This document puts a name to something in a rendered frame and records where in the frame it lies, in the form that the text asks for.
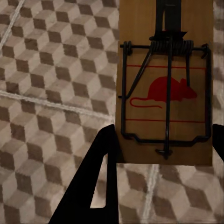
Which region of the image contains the mousetrap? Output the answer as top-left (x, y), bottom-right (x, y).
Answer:
top-left (115, 0), bottom-right (214, 167)

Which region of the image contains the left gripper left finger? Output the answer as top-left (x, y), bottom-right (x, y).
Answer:
top-left (49, 124), bottom-right (119, 224)

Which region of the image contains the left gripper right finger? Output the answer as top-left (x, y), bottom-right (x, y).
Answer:
top-left (212, 124), bottom-right (224, 162)

